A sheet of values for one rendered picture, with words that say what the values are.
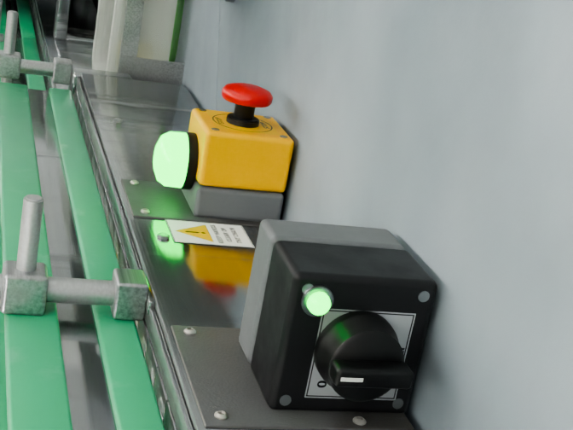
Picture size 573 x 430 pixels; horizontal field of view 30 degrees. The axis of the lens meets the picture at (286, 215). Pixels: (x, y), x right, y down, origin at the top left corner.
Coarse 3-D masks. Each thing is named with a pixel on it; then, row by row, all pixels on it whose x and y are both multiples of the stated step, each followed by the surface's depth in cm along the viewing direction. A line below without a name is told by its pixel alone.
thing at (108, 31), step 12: (108, 0) 139; (120, 0) 123; (108, 12) 140; (120, 12) 124; (96, 24) 140; (108, 24) 140; (120, 24) 125; (96, 36) 140; (108, 36) 141; (120, 36) 126; (96, 48) 141; (108, 48) 126; (96, 60) 141; (108, 60) 126
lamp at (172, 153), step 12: (168, 132) 83; (180, 132) 83; (192, 132) 83; (156, 144) 83; (168, 144) 82; (180, 144) 82; (192, 144) 82; (156, 156) 83; (168, 156) 81; (180, 156) 82; (192, 156) 82; (156, 168) 83; (168, 168) 82; (180, 168) 82; (192, 168) 82; (168, 180) 82; (180, 180) 82; (192, 180) 82
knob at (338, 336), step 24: (360, 312) 55; (336, 336) 54; (360, 336) 53; (384, 336) 54; (336, 360) 53; (360, 360) 54; (384, 360) 54; (336, 384) 52; (360, 384) 53; (384, 384) 53; (408, 384) 53
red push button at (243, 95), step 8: (224, 88) 83; (232, 88) 82; (240, 88) 82; (248, 88) 82; (256, 88) 83; (224, 96) 82; (232, 96) 82; (240, 96) 81; (248, 96) 81; (256, 96) 82; (264, 96) 82; (272, 96) 83; (240, 104) 82; (248, 104) 81; (256, 104) 82; (264, 104) 82; (240, 112) 83; (248, 112) 83
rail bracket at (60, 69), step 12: (12, 12) 118; (12, 24) 118; (12, 36) 119; (12, 48) 119; (0, 60) 118; (12, 60) 119; (24, 60) 120; (60, 60) 121; (0, 72) 119; (12, 72) 119; (24, 72) 120; (36, 72) 120; (48, 72) 121; (60, 72) 121
